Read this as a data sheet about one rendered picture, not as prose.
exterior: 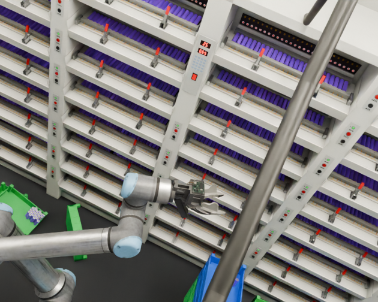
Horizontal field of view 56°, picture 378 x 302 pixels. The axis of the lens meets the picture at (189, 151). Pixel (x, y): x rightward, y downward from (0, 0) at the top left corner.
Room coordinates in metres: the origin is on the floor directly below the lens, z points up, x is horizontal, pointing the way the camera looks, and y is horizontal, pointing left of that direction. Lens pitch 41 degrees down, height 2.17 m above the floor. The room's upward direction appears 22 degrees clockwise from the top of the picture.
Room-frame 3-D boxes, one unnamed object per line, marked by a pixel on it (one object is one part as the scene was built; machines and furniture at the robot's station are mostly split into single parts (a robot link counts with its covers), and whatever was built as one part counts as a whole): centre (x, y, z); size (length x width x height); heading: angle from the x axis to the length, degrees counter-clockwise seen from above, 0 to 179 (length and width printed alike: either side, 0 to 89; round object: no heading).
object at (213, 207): (0.86, -0.16, 1.22); 0.09 x 0.03 x 0.06; 85
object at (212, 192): (0.94, -0.14, 1.22); 0.09 x 0.03 x 0.06; 124
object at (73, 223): (1.24, 0.48, 0.10); 0.30 x 0.08 x 0.20; 38
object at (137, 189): (0.83, 0.11, 1.20); 0.12 x 0.09 x 0.10; 104
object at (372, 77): (1.43, -0.61, 0.88); 0.20 x 0.09 x 1.76; 173
